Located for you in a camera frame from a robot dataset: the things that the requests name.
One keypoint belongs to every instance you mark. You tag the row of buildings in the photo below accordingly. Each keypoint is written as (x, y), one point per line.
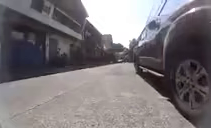
(93, 43)

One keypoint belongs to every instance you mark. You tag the grey concrete road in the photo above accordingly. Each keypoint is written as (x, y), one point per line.
(103, 96)

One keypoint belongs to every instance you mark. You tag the dark car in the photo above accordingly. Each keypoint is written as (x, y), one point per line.
(153, 50)

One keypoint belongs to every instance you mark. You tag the two-storey building with balcony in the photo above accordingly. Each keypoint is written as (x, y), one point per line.
(59, 43)

